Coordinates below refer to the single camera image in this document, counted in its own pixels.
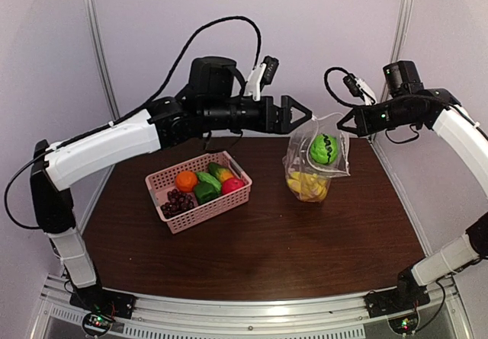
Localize orange green toy mango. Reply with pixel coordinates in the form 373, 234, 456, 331
207, 162, 234, 184

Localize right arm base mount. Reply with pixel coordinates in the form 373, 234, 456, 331
364, 267, 430, 318

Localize green toy watermelon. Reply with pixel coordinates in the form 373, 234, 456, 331
309, 133, 339, 165

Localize left round circuit board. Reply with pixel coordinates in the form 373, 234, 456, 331
82, 312, 114, 337

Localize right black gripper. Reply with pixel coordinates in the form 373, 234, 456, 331
338, 95, 420, 137

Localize round circuit board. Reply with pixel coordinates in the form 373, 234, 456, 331
388, 313, 419, 336
82, 312, 114, 337

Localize pink perforated plastic basket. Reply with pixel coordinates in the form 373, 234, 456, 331
145, 151, 252, 234

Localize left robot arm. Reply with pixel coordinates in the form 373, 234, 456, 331
30, 56, 312, 312

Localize green toy pepper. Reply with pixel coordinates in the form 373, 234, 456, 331
193, 172, 222, 205

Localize left aluminium frame post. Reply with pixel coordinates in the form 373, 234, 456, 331
84, 0, 120, 120

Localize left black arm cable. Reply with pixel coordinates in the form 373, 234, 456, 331
4, 16, 262, 229

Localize clear zip top bag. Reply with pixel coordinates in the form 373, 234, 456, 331
283, 112, 350, 203

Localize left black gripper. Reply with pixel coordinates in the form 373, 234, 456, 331
202, 94, 313, 134

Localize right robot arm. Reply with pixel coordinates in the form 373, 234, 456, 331
336, 60, 487, 310

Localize yellow toy banana bunch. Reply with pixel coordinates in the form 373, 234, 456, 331
287, 171, 330, 203

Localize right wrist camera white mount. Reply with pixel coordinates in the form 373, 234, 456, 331
342, 73, 377, 105

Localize aluminium frame post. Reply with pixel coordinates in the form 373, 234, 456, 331
84, 0, 120, 120
377, 0, 416, 104

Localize front aluminium rail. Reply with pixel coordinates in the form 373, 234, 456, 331
27, 275, 474, 338

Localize orange toy orange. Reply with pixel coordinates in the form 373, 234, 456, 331
175, 171, 199, 193

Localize red toy apple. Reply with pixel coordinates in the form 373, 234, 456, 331
221, 177, 246, 195

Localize yellow toy lemon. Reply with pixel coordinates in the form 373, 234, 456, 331
287, 171, 320, 200

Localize dark purple toy grapes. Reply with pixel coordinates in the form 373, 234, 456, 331
160, 189, 196, 219

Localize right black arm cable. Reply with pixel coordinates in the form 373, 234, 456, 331
323, 66, 420, 144

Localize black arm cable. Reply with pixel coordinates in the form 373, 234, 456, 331
4, 16, 262, 229
323, 66, 420, 144

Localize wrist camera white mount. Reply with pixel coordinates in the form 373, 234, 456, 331
342, 73, 377, 105
243, 56, 279, 101

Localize right round circuit board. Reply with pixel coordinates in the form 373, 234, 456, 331
388, 313, 419, 336

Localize right aluminium frame post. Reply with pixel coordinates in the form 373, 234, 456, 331
377, 0, 416, 104

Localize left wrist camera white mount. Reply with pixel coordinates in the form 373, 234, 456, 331
243, 56, 279, 101

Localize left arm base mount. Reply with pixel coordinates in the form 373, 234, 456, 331
67, 280, 136, 319

